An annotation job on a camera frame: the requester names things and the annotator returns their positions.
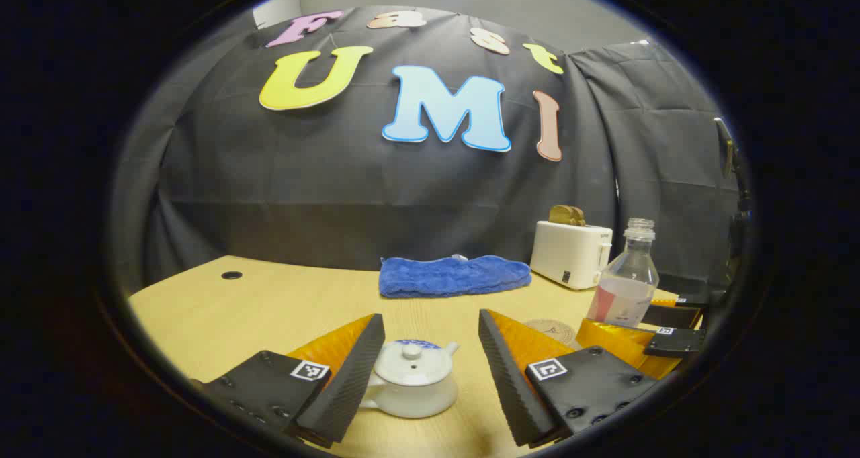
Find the white toaster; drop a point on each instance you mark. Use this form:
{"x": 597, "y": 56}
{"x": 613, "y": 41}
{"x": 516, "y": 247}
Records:
{"x": 568, "y": 253}

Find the round beige coaster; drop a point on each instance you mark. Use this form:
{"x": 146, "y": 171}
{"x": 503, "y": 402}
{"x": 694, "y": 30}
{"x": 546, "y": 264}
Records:
{"x": 554, "y": 329}

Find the clear water bottle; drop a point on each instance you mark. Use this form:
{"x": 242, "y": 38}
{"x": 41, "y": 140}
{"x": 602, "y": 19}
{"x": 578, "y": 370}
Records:
{"x": 628, "y": 283}

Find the black table grommet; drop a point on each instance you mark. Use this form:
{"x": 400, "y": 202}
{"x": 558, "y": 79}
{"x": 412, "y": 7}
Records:
{"x": 232, "y": 275}

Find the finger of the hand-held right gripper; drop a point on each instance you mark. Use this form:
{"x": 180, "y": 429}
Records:
{"x": 675, "y": 342}
{"x": 672, "y": 315}

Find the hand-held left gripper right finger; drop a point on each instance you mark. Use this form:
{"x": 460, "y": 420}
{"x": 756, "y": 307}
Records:
{"x": 510, "y": 384}

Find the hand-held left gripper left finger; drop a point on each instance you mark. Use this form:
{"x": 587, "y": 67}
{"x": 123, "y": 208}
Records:
{"x": 349, "y": 384}

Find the brown toast slices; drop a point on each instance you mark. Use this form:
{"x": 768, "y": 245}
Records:
{"x": 566, "y": 215}

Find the blue towel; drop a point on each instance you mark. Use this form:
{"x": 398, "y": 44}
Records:
{"x": 453, "y": 277}

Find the black backdrop cloth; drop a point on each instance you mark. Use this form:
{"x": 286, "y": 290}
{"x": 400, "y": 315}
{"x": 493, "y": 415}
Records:
{"x": 336, "y": 176}

